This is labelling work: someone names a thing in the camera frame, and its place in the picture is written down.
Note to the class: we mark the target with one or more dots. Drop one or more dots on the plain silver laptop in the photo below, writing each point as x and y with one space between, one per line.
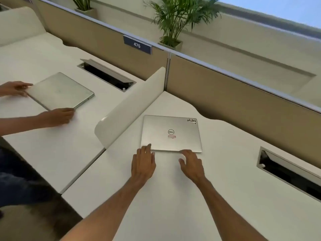
60 91

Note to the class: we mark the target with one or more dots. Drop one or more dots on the person's left little finger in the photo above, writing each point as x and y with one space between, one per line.
134 160

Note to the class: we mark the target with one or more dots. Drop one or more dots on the silver laptop with stickers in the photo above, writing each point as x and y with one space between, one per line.
173 140

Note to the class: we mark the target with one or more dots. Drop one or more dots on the person's right thumb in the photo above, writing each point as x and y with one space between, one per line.
182 165

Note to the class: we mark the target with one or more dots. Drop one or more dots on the blue desk number sign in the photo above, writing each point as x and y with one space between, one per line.
137 45

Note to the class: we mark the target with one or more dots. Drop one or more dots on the person's left hand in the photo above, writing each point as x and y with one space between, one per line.
143 165

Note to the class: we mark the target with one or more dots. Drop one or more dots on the another person's forearm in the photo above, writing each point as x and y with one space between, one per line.
20 125

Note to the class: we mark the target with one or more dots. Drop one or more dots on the person's right hand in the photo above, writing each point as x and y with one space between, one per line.
193 168

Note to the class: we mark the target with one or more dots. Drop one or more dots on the beige square plant pot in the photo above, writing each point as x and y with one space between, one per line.
170 46
86 13

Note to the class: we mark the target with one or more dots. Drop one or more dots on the large green palm plant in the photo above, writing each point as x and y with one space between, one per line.
178 15

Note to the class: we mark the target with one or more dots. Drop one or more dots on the beige partition panel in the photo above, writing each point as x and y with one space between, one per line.
238 102
105 45

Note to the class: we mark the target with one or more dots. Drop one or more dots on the white curved desk divider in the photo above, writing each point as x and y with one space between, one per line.
130 107
17 25

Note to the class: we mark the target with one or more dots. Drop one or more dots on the person's left thumb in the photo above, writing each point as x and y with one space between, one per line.
153 159

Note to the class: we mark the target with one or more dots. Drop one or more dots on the person's left middle finger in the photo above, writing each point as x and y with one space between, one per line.
143 152

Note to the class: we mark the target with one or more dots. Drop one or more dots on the small green plant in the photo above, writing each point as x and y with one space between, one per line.
81 2

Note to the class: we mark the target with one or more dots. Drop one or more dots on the person's right forearm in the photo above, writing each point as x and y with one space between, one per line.
225 210

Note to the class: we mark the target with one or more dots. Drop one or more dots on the person's left forearm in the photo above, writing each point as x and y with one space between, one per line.
107 210

